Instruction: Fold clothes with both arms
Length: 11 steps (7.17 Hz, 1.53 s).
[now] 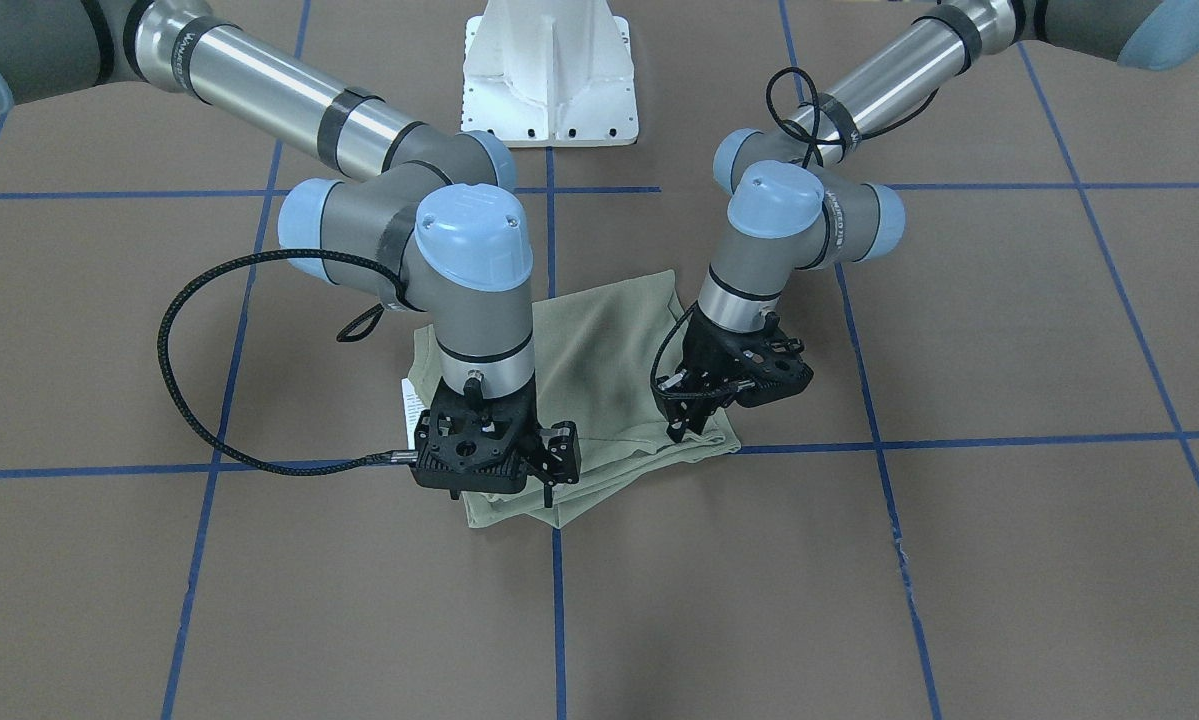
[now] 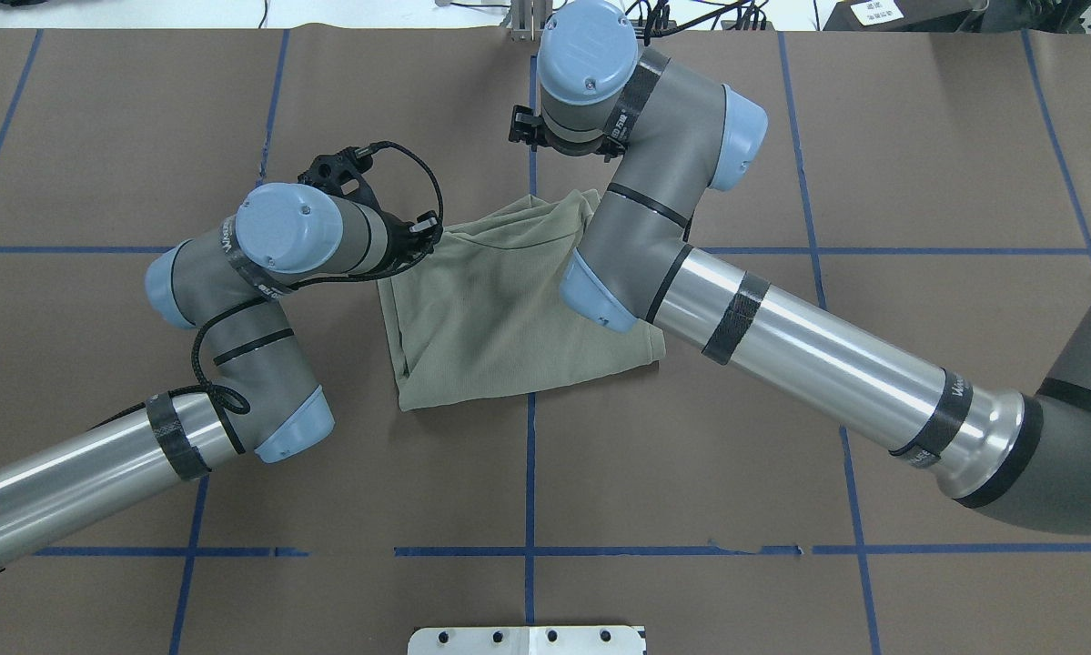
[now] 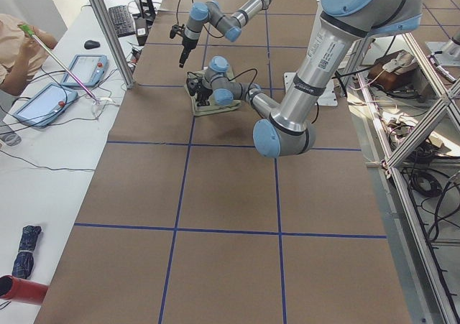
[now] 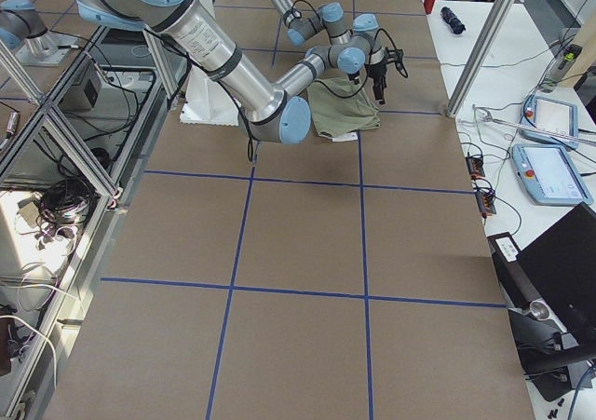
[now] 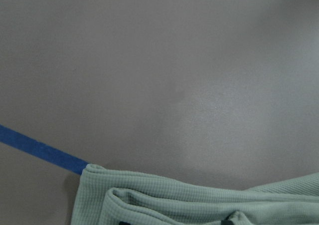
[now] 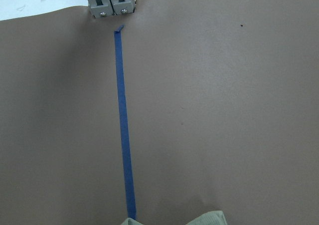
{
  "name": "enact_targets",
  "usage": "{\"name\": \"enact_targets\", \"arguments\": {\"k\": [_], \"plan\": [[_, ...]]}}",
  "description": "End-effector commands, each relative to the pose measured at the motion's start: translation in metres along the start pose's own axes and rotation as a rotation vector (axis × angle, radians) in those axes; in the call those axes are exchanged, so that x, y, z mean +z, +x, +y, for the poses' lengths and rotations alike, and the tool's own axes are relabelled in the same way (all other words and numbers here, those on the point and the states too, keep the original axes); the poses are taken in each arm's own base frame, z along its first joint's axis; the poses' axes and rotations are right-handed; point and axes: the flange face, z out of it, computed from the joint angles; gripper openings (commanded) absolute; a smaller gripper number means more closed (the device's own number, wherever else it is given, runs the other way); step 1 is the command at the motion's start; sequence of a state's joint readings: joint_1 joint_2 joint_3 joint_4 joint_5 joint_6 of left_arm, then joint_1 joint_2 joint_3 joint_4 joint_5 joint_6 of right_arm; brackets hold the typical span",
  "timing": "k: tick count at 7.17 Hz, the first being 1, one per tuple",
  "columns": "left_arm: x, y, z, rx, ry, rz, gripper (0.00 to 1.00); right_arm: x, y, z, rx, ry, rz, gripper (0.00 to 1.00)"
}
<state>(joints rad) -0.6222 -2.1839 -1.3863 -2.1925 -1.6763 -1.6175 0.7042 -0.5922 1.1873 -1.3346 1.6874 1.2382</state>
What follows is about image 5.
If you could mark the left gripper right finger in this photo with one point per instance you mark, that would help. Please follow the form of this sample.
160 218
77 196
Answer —
227 222

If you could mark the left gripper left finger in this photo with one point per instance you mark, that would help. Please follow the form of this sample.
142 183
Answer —
123 223

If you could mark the olive green long-sleeve shirt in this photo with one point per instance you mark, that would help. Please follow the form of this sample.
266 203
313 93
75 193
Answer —
106 197

